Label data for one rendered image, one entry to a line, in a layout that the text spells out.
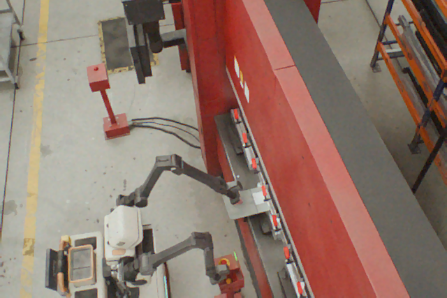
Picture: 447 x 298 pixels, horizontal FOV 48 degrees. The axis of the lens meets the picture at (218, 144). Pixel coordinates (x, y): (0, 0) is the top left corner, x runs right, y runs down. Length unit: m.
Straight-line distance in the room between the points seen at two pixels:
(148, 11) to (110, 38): 2.69
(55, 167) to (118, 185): 0.65
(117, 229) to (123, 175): 1.87
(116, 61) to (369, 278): 4.34
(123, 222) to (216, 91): 1.28
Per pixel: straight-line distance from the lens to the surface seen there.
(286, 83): 2.11
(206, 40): 3.25
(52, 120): 5.26
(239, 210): 3.23
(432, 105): 4.41
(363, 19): 6.03
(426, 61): 4.61
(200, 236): 2.66
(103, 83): 4.35
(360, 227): 1.77
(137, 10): 3.20
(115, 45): 5.78
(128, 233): 2.82
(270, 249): 3.25
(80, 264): 3.34
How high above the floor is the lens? 3.85
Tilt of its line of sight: 55 degrees down
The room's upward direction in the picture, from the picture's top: 4 degrees counter-clockwise
